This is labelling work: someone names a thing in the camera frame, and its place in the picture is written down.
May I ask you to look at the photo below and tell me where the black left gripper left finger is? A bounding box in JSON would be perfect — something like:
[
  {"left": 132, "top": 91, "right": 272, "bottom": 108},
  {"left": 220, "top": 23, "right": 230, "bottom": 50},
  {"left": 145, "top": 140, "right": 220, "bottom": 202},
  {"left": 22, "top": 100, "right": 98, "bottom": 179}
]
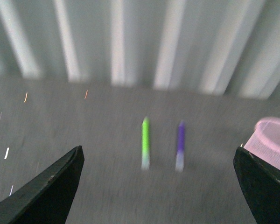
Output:
[{"left": 0, "top": 146, "right": 84, "bottom": 224}]

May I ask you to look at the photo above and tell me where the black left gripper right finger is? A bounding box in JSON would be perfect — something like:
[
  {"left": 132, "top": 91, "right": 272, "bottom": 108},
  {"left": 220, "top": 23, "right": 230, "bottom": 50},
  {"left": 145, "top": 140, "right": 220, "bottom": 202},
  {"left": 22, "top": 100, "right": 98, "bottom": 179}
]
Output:
[{"left": 233, "top": 147, "right": 280, "bottom": 224}]

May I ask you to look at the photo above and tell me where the purple marker pen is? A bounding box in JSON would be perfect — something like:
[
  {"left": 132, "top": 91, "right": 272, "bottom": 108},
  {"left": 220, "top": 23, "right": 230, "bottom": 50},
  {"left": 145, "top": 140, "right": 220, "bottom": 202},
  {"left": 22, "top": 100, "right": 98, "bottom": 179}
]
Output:
[{"left": 175, "top": 121, "right": 185, "bottom": 172}]

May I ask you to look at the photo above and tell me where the pink mesh cup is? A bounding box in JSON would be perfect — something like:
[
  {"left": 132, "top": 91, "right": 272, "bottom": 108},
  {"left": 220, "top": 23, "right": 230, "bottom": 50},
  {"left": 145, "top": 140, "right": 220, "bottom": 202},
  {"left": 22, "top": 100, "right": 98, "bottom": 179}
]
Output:
[{"left": 244, "top": 117, "right": 280, "bottom": 170}]

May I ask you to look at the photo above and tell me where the green marker pen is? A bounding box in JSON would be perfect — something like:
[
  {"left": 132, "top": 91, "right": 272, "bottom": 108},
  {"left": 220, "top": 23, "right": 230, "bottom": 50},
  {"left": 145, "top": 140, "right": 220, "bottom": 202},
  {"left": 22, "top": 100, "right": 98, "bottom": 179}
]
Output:
[{"left": 141, "top": 117, "right": 150, "bottom": 170}]

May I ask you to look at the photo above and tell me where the white pleated curtain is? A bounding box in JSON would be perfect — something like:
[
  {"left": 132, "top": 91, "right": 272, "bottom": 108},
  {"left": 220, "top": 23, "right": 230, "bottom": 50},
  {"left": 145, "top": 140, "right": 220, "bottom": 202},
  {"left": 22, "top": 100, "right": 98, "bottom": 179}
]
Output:
[{"left": 0, "top": 0, "right": 280, "bottom": 100}]

